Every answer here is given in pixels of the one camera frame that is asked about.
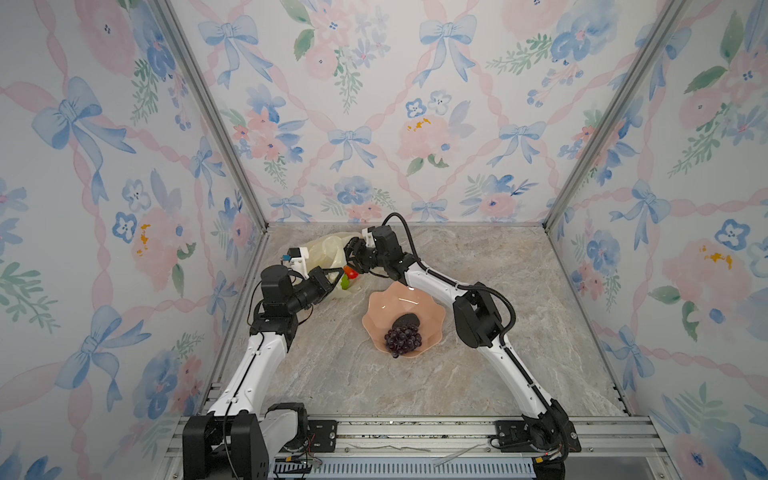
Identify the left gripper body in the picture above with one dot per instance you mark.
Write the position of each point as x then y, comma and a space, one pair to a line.
313, 290

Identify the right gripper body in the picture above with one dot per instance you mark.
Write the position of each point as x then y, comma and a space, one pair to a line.
368, 256

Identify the yellow plastic bag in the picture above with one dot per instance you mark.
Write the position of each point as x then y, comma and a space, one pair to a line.
326, 252

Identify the pink scalloped plate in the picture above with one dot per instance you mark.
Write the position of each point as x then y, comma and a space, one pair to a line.
385, 307

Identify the purple grape bunch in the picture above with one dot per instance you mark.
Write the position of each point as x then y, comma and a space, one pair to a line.
402, 340

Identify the red yellow peach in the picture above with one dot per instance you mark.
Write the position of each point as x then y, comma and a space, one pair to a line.
350, 273

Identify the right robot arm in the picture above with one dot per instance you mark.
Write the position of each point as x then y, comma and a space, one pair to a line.
483, 317

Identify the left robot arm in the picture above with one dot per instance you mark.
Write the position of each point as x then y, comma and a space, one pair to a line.
234, 429

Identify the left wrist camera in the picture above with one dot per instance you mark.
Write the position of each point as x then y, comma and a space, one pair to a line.
296, 259

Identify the left corner aluminium post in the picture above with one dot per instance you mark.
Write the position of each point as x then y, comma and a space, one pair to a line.
179, 44

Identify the corner aluminium post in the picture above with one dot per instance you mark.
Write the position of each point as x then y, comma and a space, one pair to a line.
179, 44
660, 32

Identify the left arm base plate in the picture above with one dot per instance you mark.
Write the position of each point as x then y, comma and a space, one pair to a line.
312, 435

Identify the aluminium front rail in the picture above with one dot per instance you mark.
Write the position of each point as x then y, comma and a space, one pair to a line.
358, 447

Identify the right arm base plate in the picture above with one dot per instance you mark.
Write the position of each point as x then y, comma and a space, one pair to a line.
519, 436

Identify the right corner aluminium post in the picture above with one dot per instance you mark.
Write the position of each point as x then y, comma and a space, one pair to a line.
660, 32

